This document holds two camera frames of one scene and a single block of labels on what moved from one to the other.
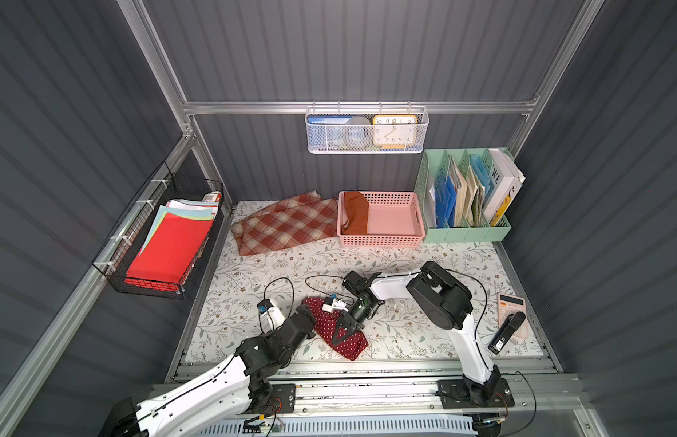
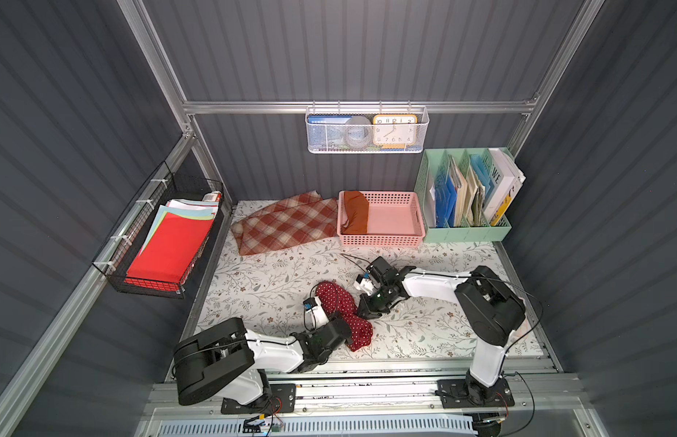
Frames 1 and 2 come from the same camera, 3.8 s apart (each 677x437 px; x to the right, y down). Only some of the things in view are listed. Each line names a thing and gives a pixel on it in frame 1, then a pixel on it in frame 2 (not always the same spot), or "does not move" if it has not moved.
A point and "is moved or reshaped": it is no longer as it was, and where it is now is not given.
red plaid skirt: (304, 218) does not move
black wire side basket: (159, 242) does not move
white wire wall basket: (367, 129) does not move
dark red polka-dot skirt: (326, 321) is moved or reshaped
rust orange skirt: (357, 208) does not move
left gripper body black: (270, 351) → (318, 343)
